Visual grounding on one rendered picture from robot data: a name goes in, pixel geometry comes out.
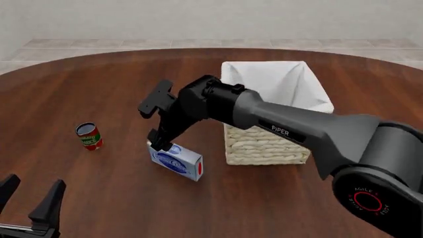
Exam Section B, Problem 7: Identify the blue white cream cheese box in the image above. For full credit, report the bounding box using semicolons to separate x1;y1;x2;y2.
147;139;204;182

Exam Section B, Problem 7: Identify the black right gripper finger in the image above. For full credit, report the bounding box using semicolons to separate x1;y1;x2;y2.
147;128;160;147
158;138;174;152

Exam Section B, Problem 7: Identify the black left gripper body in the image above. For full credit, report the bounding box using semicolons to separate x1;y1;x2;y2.
0;222;61;238

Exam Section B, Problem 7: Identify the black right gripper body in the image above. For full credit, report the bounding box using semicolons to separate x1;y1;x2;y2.
157;98;208;144

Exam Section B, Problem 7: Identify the red tomato sauce can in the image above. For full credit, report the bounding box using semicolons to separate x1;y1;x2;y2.
75;121;104;151

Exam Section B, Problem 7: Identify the black plate on short stalk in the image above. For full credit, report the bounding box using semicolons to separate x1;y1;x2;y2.
137;79;176;119

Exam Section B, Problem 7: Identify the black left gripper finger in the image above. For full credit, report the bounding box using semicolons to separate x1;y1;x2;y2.
28;178;67;232
0;174;21;212

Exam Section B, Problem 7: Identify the woven basket with white liner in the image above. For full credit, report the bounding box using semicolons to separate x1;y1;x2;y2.
220;61;334;167

